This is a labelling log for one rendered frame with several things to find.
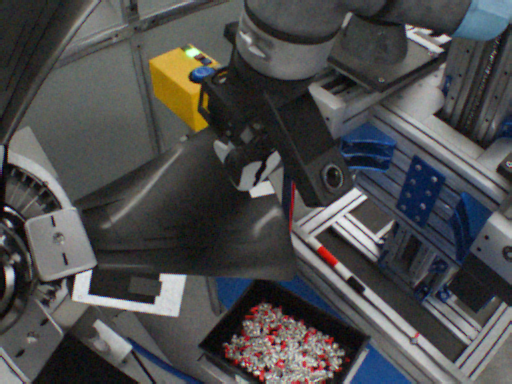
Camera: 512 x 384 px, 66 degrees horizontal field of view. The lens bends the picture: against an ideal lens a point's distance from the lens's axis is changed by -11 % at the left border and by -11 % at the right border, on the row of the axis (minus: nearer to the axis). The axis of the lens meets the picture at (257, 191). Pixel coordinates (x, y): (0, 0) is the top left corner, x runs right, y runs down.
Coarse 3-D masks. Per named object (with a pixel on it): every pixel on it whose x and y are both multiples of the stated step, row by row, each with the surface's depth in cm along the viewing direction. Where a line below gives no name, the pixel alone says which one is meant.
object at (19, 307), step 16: (16, 208) 46; (0, 224) 35; (16, 224) 44; (0, 240) 34; (16, 240) 35; (0, 256) 35; (16, 256) 35; (0, 272) 35; (16, 272) 35; (32, 272) 45; (0, 288) 34; (16, 288) 35; (32, 288) 45; (0, 304) 35; (16, 304) 35; (0, 320) 34; (16, 320) 35
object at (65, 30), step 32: (0, 0) 40; (32, 0) 39; (64, 0) 39; (96, 0) 39; (0, 32) 39; (32, 32) 39; (64, 32) 38; (0, 64) 38; (32, 64) 38; (0, 96) 38; (32, 96) 37; (0, 128) 37
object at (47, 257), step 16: (32, 224) 44; (48, 224) 44; (64, 224) 45; (80, 224) 45; (32, 240) 42; (48, 240) 43; (80, 240) 44; (32, 256) 41; (48, 256) 41; (80, 256) 42; (48, 272) 40; (64, 272) 40
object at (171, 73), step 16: (192, 48) 86; (160, 64) 82; (176, 64) 82; (192, 64) 82; (160, 80) 83; (176, 80) 78; (192, 80) 78; (160, 96) 87; (176, 96) 80; (192, 96) 76; (208, 96) 78; (176, 112) 84; (192, 112) 78; (208, 112) 81; (192, 128) 82
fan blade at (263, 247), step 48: (192, 144) 55; (96, 192) 48; (144, 192) 49; (192, 192) 50; (240, 192) 52; (96, 240) 43; (144, 240) 45; (192, 240) 47; (240, 240) 49; (288, 240) 51
